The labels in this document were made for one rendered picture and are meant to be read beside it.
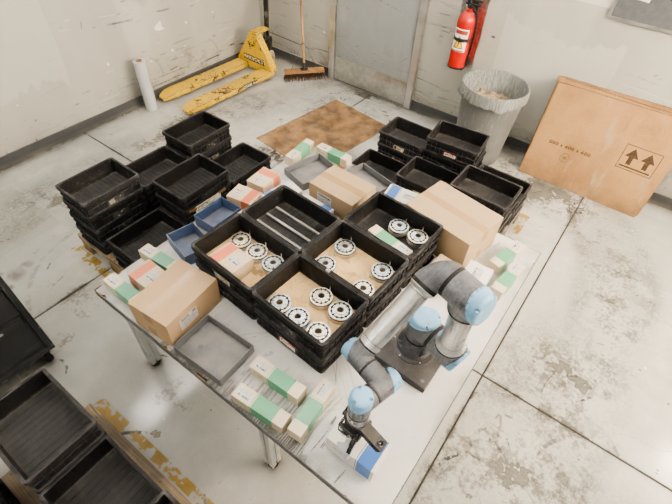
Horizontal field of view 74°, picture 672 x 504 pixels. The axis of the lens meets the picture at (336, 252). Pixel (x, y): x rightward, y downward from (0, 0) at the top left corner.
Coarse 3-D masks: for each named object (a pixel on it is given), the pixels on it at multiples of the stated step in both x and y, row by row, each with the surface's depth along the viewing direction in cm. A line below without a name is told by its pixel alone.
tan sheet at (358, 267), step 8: (328, 248) 217; (336, 256) 214; (360, 256) 215; (368, 256) 215; (336, 264) 210; (344, 264) 211; (352, 264) 211; (360, 264) 211; (368, 264) 211; (336, 272) 207; (344, 272) 207; (352, 272) 208; (360, 272) 208; (368, 272) 208; (352, 280) 204; (368, 280) 205; (376, 288) 202
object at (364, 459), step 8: (336, 424) 162; (336, 432) 160; (328, 440) 159; (336, 440) 158; (344, 440) 158; (360, 440) 158; (328, 448) 164; (336, 448) 159; (360, 448) 156; (368, 448) 156; (384, 448) 157; (352, 456) 154; (360, 456) 154; (368, 456) 155; (376, 456) 155; (384, 456) 155; (352, 464) 158; (360, 464) 153; (368, 464) 153; (376, 464) 153; (360, 472) 158; (368, 472) 153; (376, 472) 158
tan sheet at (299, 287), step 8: (296, 280) 203; (304, 280) 203; (280, 288) 199; (288, 288) 199; (296, 288) 200; (304, 288) 200; (312, 288) 200; (296, 296) 197; (304, 296) 197; (280, 304) 193; (296, 304) 194; (304, 304) 194; (312, 312) 191; (320, 312) 191; (312, 320) 188; (320, 320) 189; (328, 320) 189; (336, 328) 186
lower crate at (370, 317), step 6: (402, 282) 208; (396, 288) 206; (390, 294) 203; (396, 294) 214; (384, 300) 200; (390, 300) 212; (378, 306) 198; (384, 306) 209; (372, 312) 195; (378, 312) 206; (366, 318) 198; (372, 318) 202; (366, 324) 201
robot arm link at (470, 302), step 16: (464, 272) 137; (448, 288) 136; (464, 288) 134; (480, 288) 133; (448, 304) 142; (464, 304) 133; (480, 304) 131; (448, 320) 151; (464, 320) 139; (480, 320) 136; (448, 336) 156; (464, 336) 153; (432, 352) 172; (448, 352) 164; (464, 352) 166; (448, 368) 168
